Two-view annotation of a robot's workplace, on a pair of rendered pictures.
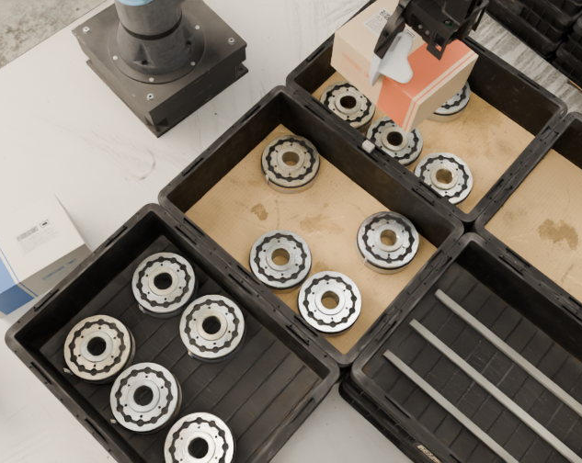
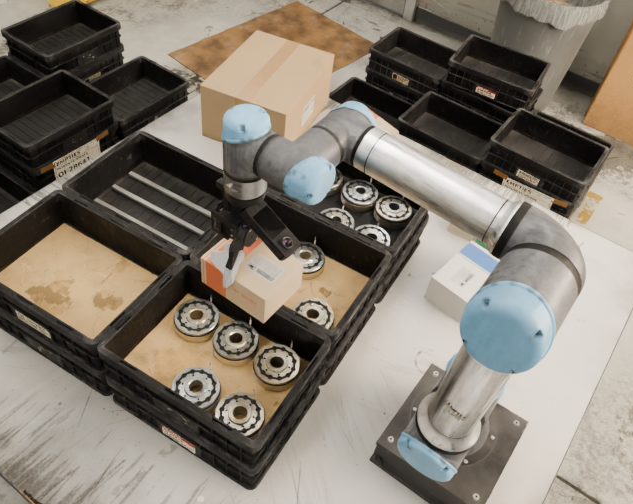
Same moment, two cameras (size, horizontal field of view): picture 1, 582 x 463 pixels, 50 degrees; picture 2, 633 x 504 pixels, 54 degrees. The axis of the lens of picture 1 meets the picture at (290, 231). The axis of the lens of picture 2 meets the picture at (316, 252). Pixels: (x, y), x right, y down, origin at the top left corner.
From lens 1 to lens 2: 1.39 m
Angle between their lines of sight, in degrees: 63
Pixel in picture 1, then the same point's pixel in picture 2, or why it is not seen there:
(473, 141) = (167, 360)
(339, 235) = not seen: hidden behind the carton
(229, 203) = (347, 294)
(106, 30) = (500, 427)
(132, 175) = (427, 353)
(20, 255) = (465, 266)
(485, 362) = (169, 228)
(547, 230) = (115, 303)
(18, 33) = not seen: outside the picture
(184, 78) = (416, 396)
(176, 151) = (403, 376)
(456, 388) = (188, 216)
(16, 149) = not seen: hidden behind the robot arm
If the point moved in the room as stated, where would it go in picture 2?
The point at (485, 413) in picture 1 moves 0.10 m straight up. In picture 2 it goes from (171, 207) to (168, 179)
